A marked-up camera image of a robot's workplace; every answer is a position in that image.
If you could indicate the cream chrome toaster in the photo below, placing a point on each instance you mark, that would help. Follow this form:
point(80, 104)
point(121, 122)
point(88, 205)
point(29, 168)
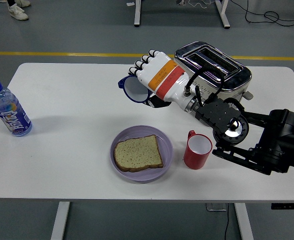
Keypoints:
point(192, 51)

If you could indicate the blue-capped plastic water bottle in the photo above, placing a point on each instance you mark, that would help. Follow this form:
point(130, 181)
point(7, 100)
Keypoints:
point(12, 117)

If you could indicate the bread slice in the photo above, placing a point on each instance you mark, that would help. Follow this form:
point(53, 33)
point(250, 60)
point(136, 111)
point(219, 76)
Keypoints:
point(137, 153)

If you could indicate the red enamel cup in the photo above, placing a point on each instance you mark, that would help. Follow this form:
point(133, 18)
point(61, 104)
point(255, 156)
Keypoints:
point(194, 160)

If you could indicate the white paper scrap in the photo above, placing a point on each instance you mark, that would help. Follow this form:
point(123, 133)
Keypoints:
point(130, 4)

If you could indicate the blue enamel cup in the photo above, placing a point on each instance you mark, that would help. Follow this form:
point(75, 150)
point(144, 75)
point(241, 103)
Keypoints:
point(134, 87)

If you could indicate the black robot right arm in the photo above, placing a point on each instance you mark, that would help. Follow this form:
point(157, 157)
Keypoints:
point(279, 140)

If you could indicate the grey box under table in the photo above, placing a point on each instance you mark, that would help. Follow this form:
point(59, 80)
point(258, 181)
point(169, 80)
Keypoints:
point(215, 207)

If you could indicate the person with white shoes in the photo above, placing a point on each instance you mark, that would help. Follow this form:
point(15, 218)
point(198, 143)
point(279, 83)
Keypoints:
point(18, 12)

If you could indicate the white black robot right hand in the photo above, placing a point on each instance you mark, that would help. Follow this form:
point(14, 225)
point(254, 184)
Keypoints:
point(159, 72)

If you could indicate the purple round plate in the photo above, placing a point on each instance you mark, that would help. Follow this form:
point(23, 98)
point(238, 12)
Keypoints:
point(137, 176)

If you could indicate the white table leg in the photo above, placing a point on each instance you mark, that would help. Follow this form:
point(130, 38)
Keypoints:
point(60, 220)
point(244, 222)

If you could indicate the black table control panel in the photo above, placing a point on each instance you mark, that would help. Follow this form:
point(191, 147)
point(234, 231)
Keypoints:
point(284, 206)

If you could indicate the white background desk leg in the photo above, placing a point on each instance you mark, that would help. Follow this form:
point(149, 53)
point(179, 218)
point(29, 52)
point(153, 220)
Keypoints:
point(137, 15)
point(223, 15)

